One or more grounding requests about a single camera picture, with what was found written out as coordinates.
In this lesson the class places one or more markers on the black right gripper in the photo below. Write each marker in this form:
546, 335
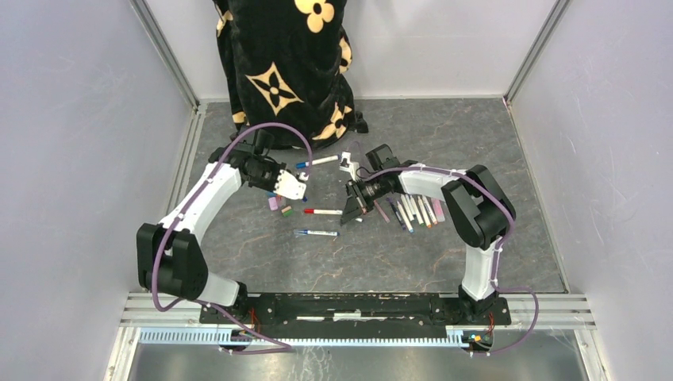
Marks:
356, 204

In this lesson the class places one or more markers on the pink gel pen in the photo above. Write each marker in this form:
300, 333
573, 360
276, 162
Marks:
381, 211

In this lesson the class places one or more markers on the black floral blanket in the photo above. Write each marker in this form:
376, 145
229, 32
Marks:
285, 61

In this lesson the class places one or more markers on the light blue capped white marker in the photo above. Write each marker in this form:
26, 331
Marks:
311, 163

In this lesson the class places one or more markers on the clear blue ballpoint pen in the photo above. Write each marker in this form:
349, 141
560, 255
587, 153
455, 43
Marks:
312, 232

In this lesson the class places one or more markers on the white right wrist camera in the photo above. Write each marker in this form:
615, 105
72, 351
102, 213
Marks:
346, 164

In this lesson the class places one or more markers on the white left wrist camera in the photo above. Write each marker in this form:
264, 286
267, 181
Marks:
289, 186

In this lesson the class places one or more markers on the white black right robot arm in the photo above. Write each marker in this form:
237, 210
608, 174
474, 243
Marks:
480, 211

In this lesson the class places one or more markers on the orange capped white marker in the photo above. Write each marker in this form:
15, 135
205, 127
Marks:
424, 214

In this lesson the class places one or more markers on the pink highlighter cap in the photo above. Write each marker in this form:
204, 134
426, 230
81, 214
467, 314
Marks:
274, 203

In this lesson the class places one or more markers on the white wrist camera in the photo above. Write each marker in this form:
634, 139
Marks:
346, 164
289, 186

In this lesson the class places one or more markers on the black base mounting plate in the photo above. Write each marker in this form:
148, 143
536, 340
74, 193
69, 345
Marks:
367, 315

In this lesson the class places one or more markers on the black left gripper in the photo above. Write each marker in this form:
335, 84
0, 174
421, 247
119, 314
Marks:
277, 167

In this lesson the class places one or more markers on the dark purple pen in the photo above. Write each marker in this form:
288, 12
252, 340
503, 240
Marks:
396, 212

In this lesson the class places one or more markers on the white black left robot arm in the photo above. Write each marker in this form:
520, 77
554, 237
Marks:
169, 254

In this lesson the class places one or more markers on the pink highlighter pen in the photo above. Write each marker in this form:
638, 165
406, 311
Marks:
438, 210

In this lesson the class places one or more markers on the red capped white marker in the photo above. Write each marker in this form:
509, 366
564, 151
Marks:
323, 212

